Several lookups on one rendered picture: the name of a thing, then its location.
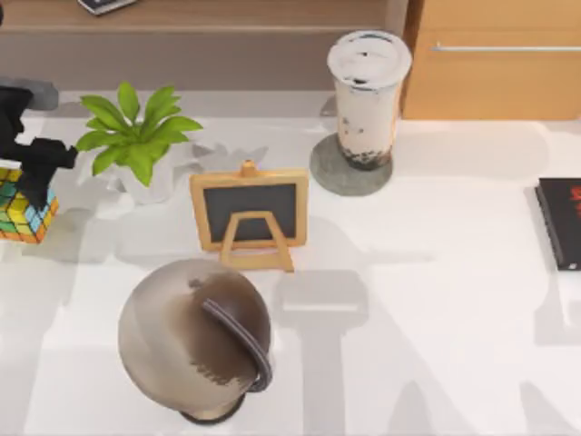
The multicoloured puzzle cube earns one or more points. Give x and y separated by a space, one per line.
22 218

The pale grey rounded box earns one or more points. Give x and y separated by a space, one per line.
42 94

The green plant in white pot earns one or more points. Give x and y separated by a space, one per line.
131 131

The dark flat object on shelf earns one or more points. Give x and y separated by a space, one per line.
105 5

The wooden open shelf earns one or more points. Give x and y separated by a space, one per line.
204 50

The grey brown globe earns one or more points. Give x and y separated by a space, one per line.
181 336

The wooden framed blackboard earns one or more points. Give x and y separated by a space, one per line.
254 204

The grey round coaster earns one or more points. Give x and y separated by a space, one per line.
331 175

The milk tea cup white lid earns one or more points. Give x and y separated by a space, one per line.
365 100

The wooden drawer front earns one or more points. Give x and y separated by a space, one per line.
495 86

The wooden cupboard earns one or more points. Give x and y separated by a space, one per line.
490 18

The black book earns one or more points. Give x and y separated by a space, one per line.
563 222

